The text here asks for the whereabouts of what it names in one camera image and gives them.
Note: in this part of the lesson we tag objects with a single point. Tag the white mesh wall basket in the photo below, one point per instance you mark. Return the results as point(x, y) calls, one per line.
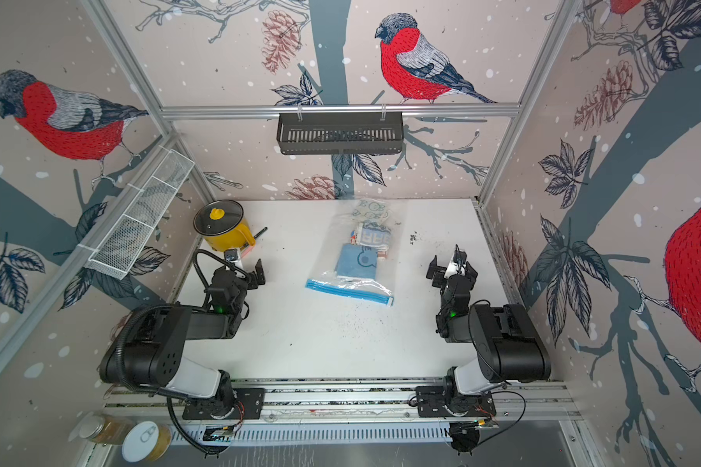
point(122, 251)

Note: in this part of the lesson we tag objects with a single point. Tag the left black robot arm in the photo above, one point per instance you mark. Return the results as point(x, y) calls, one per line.
point(147, 355)

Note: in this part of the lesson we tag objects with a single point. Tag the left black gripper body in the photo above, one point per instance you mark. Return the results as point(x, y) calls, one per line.
point(241, 287)

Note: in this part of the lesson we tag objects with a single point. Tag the tin can white lid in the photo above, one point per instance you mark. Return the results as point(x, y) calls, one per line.
point(147, 441)

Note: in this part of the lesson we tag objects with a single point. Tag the glass jar amber content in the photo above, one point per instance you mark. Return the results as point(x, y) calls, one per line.
point(102, 429)

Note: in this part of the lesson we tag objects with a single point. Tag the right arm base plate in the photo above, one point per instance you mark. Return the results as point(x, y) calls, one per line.
point(436, 401)

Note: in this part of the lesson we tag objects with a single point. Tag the yellow pot with lid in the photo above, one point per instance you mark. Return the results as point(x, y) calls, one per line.
point(223, 226)

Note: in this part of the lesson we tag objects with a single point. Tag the dark green pen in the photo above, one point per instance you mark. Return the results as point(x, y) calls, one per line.
point(260, 233)

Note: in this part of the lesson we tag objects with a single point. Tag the clear vacuum bag blue zip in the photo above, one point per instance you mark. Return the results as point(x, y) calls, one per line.
point(323, 278)

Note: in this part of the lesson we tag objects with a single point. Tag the cream towel blue faces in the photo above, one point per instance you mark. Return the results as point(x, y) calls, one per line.
point(373, 211)

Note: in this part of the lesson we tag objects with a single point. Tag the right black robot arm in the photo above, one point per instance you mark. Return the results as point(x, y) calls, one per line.
point(507, 347)

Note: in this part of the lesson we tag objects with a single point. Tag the pink handled fork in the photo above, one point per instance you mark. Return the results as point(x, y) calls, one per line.
point(245, 251)

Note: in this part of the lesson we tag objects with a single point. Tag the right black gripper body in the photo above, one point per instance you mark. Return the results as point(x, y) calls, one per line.
point(446, 306)

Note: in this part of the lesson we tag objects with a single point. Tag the black wire shelf basket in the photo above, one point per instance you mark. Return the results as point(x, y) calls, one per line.
point(340, 134)

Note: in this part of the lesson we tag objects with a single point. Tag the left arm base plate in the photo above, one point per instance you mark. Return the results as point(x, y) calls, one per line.
point(236, 404)

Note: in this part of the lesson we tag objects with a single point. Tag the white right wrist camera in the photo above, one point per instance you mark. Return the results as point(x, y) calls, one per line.
point(455, 269)

